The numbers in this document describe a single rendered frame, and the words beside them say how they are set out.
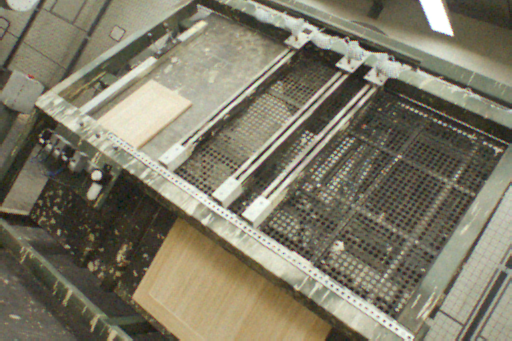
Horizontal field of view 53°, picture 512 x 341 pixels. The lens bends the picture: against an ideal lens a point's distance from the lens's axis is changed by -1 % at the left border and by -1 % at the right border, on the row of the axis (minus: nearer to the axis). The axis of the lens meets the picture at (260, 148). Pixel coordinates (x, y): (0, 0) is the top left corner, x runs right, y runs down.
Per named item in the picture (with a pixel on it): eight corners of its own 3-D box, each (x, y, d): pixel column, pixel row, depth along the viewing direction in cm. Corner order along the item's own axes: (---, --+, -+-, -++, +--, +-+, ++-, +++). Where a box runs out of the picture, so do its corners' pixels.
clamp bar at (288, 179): (239, 221, 223) (234, 188, 205) (380, 73, 280) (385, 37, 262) (257, 233, 219) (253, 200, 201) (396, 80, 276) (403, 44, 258)
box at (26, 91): (-4, 100, 257) (14, 69, 257) (15, 107, 268) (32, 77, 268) (9, 110, 252) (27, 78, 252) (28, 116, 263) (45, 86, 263)
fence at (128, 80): (80, 115, 273) (78, 109, 270) (202, 25, 319) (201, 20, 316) (86, 119, 271) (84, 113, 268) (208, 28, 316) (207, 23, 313)
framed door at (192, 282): (134, 297, 254) (131, 298, 252) (189, 201, 254) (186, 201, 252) (278, 420, 214) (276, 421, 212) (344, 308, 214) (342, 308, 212)
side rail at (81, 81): (56, 104, 289) (49, 89, 280) (191, 9, 341) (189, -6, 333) (63, 108, 286) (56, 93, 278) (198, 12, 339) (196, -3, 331)
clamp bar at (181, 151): (158, 166, 246) (146, 132, 228) (304, 39, 303) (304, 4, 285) (172, 176, 242) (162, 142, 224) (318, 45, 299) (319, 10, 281)
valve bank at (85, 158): (15, 156, 251) (39, 113, 251) (37, 161, 264) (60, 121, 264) (77, 207, 229) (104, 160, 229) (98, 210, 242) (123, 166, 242)
